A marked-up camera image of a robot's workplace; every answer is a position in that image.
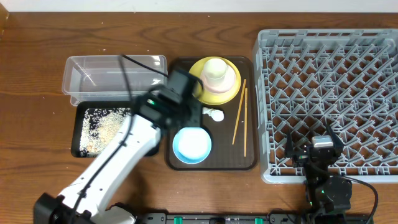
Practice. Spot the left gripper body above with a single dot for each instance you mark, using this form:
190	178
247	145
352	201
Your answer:
189	116

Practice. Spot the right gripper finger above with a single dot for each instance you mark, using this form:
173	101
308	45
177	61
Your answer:
337	143
289	149

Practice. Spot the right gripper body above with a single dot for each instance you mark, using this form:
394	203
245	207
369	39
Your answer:
306	154

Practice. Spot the white tissue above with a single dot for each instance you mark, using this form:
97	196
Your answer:
215	114

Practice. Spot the light blue bowl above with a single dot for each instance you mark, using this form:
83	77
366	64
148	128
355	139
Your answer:
192	145

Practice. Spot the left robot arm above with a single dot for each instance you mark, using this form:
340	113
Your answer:
86	199

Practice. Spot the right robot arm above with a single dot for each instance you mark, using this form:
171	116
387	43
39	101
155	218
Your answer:
328	195

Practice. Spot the grey dishwasher rack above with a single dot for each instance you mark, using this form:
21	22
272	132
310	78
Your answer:
309	79

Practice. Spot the black waste tray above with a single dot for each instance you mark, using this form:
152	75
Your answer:
79	119

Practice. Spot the yellow plate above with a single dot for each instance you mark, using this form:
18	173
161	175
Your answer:
207	97

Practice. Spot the pink bowl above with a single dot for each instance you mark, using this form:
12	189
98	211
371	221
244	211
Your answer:
221	85

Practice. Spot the white cup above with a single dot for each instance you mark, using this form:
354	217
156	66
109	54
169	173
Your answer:
214	68

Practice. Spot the brown serving tray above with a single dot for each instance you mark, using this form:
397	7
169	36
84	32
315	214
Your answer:
224	155

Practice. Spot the left wooden chopstick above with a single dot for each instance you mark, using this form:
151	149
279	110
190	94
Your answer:
239	111

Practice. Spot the spilled rice pile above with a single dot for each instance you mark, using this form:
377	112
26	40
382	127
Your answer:
100	125

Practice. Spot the clear plastic bin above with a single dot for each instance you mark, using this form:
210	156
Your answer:
100	78

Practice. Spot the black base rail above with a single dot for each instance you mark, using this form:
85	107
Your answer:
274	217

